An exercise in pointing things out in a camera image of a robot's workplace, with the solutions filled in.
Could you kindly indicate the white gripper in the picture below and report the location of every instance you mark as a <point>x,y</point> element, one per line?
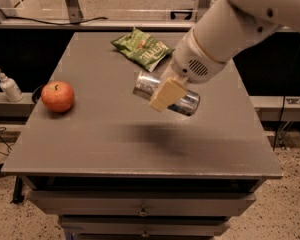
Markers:
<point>190,60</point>

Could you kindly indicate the silver blue redbull can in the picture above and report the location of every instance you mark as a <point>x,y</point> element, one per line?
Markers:
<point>147,83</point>

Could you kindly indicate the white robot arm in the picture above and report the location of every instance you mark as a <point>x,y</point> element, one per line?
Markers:
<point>225,29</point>

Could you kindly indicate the green chips bag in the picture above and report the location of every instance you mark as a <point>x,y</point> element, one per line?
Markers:
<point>142,48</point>

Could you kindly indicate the red apple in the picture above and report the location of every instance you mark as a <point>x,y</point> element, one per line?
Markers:
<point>57,96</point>

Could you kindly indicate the white pump bottle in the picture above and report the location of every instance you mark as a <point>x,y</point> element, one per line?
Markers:
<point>10,88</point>

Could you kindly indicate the upper grey drawer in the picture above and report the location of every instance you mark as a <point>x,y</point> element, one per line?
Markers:
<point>141,204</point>

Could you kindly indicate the grey drawer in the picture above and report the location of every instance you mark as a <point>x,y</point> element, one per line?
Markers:
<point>150,226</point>
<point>141,204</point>

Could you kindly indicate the lower grey drawer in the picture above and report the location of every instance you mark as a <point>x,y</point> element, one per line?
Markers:
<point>150,226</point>

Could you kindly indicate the left metal bracket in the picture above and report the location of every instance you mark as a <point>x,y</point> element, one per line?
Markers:
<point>74,11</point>

